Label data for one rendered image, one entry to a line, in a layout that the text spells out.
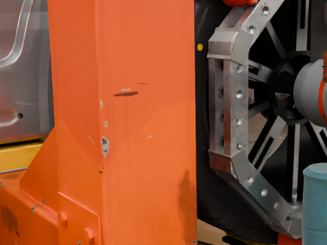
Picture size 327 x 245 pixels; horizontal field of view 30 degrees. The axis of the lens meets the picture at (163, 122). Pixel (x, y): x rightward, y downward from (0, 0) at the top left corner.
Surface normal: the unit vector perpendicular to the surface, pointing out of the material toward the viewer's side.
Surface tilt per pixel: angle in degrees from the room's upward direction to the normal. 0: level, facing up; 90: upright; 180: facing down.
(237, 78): 90
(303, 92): 86
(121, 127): 90
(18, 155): 90
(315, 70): 49
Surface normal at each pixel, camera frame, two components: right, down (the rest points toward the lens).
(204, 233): -0.01, -0.98
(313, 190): -0.77, 0.10
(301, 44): 0.55, 0.15
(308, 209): -0.89, 0.07
